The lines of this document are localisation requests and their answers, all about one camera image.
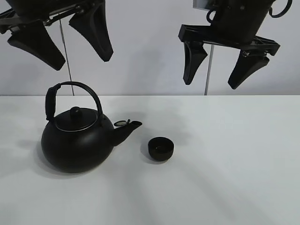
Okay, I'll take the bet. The black round teapot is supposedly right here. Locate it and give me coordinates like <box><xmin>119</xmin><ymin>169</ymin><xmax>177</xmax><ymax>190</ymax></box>
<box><xmin>41</xmin><ymin>81</ymin><xmax>142</xmax><ymax>173</ymax></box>

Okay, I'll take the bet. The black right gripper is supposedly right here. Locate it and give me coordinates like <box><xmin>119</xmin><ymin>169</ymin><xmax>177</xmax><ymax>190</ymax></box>
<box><xmin>179</xmin><ymin>0</ymin><xmax>280</xmax><ymax>90</ymax></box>

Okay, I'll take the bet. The black looped gripper cable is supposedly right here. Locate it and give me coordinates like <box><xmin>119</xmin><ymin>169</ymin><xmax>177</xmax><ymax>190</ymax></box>
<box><xmin>206</xmin><ymin>0</ymin><xmax>293</xmax><ymax>25</ymax></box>

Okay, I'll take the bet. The small black teacup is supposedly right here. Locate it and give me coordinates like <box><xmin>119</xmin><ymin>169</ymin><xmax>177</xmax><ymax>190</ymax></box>
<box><xmin>148</xmin><ymin>137</ymin><xmax>174</xmax><ymax>162</ymax></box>

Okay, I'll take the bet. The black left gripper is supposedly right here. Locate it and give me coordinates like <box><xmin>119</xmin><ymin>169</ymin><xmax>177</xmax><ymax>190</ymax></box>
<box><xmin>0</xmin><ymin>0</ymin><xmax>113</xmax><ymax>71</ymax></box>

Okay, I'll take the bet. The dark thin wall cable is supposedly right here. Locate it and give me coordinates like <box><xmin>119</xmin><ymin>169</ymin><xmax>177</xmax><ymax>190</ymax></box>
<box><xmin>60</xmin><ymin>20</ymin><xmax>75</xmax><ymax>96</ymax></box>

